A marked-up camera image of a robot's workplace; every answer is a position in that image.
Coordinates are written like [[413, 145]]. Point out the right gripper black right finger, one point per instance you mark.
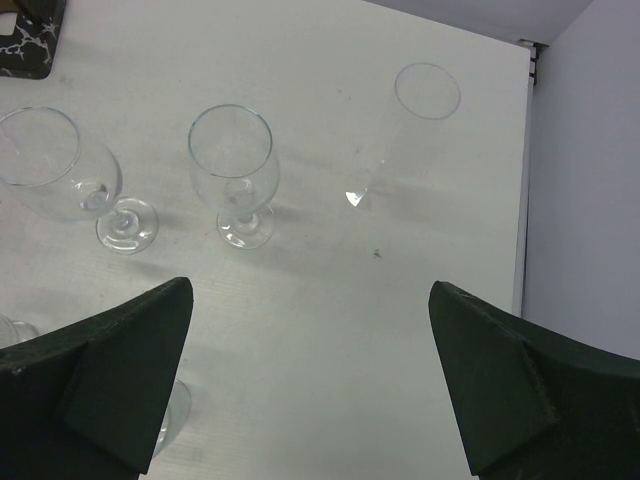
[[531, 403]]

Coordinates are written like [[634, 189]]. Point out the short clear glass right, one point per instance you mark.
[[177, 411]]

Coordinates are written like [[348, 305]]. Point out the gold wine glass rack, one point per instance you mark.
[[29, 51]]

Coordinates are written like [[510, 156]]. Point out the clear wine glass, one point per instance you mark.
[[235, 170], [64, 174]]

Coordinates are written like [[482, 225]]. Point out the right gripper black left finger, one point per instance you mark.
[[87, 401]]

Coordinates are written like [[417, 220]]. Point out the clear champagne flute right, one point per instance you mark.
[[423, 97]]

